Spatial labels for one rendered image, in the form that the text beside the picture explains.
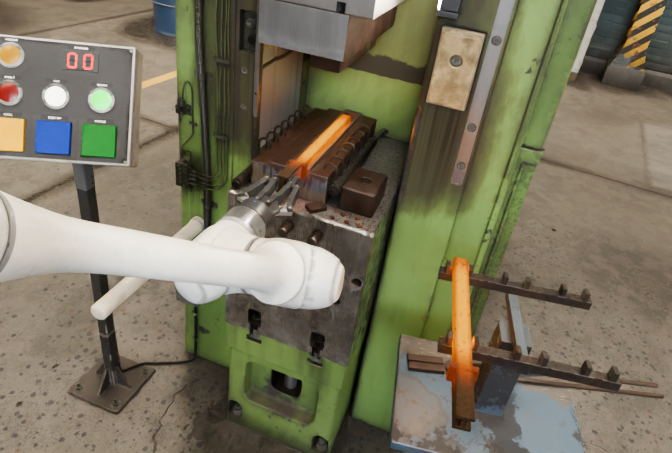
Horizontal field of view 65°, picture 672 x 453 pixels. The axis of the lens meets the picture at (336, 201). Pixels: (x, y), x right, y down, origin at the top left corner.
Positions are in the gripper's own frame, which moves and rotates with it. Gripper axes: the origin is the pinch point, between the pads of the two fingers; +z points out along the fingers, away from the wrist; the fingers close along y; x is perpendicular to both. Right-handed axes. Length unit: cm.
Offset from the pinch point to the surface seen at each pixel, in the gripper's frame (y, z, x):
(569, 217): 103, 207, -109
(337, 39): 5.7, 6.5, 31.4
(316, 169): 3.7, 7.5, -0.8
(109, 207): -132, 80, -103
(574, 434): 74, -15, -32
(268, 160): -9.0, 7.3, -2.0
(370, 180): 16.3, 12.4, -2.6
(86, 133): -46.6, -11.2, 3.2
